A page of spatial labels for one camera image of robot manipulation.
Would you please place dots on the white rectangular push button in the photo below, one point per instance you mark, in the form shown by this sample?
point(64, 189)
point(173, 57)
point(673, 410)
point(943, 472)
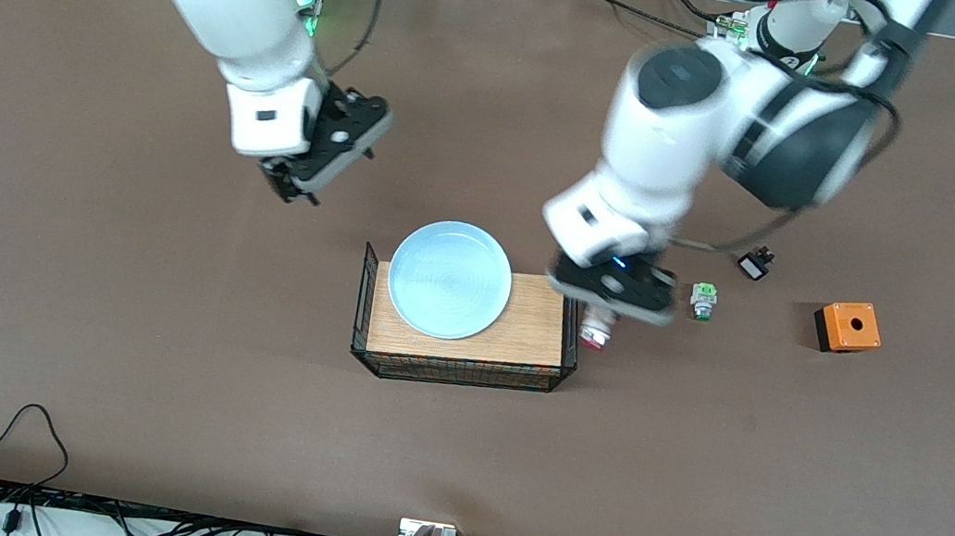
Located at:
point(753, 268)

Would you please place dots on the light blue plate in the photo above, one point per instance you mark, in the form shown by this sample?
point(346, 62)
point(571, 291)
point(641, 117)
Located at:
point(449, 281)

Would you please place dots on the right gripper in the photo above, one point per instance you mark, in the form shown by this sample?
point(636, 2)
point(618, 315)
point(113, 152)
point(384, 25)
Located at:
point(279, 177)

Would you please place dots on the red push button switch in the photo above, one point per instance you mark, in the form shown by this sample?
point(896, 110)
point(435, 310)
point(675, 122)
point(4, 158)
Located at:
point(594, 333)

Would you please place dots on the wooden basket base board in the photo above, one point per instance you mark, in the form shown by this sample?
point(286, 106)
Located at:
point(525, 331)

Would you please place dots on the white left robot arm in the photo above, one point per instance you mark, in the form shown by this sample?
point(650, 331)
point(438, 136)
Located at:
point(664, 135)

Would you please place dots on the orange button enclosure box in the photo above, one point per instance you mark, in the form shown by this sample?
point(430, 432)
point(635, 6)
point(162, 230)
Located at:
point(856, 335)

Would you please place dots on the green push button switch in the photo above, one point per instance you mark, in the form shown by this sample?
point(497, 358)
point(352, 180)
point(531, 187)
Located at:
point(703, 298)

